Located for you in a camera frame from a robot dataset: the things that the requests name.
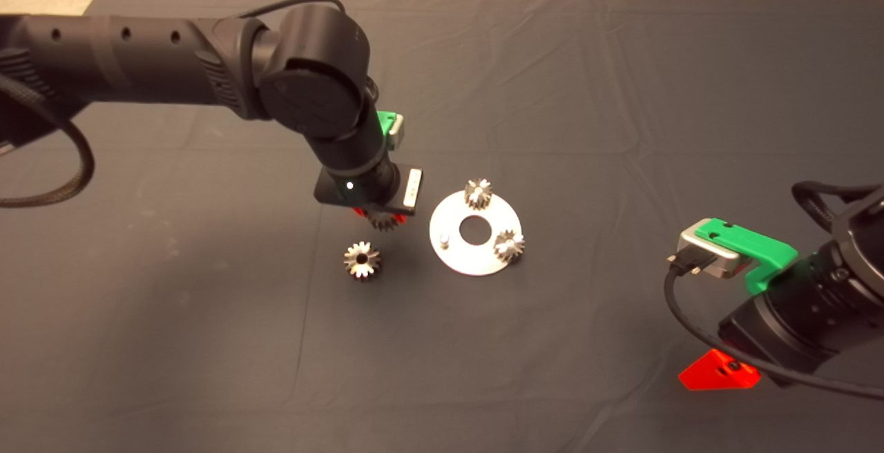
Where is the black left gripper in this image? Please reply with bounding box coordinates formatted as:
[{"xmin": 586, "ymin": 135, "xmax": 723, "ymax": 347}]
[{"xmin": 312, "ymin": 135, "xmax": 424, "ymax": 225}]

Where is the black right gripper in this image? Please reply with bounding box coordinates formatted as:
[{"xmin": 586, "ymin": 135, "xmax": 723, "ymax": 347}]
[{"xmin": 678, "ymin": 253, "xmax": 865, "ymax": 392}]

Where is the large shiny steel gear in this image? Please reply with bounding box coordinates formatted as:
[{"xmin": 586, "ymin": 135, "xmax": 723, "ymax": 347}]
[{"xmin": 343, "ymin": 241, "xmax": 382, "ymax": 282}]

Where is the round metal plate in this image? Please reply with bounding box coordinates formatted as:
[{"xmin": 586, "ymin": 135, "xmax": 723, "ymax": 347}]
[{"xmin": 428, "ymin": 189, "xmax": 522, "ymax": 276}]

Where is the dark grey table cloth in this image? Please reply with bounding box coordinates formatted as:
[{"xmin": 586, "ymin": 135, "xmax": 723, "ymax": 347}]
[{"xmin": 0, "ymin": 0, "xmax": 884, "ymax": 453}]

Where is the green left camera mount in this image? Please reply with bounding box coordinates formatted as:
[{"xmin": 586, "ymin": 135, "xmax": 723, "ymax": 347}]
[{"xmin": 376, "ymin": 111, "xmax": 403, "ymax": 155}]

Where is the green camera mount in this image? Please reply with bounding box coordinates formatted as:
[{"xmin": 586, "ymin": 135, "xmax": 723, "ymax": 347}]
[
  {"xmin": 694, "ymin": 218, "xmax": 800, "ymax": 295},
  {"xmin": 376, "ymin": 111, "xmax": 403, "ymax": 155}
]

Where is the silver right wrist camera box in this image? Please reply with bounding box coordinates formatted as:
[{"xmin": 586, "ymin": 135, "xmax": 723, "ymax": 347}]
[{"xmin": 666, "ymin": 227, "xmax": 747, "ymax": 280}]

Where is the green right camera mount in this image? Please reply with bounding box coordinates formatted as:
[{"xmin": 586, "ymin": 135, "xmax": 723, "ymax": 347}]
[{"xmin": 694, "ymin": 218, "xmax": 800, "ymax": 295}]

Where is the braided black right arm cable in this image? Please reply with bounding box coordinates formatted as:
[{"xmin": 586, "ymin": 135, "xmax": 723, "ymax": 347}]
[{"xmin": 791, "ymin": 182, "xmax": 884, "ymax": 233}]

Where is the braided black arm cable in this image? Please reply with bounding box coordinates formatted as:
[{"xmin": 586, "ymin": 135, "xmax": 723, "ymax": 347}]
[
  {"xmin": 791, "ymin": 182, "xmax": 884, "ymax": 233},
  {"xmin": 0, "ymin": 73, "xmax": 95, "ymax": 209}
]

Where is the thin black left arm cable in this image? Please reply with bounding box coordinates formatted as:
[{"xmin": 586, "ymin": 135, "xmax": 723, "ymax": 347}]
[{"xmin": 235, "ymin": 0, "xmax": 347, "ymax": 20}]

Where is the braided black left arm cable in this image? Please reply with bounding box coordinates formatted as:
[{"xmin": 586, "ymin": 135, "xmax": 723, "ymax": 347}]
[{"xmin": 0, "ymin": 73, "xmax": 95, "ymax": 209}]

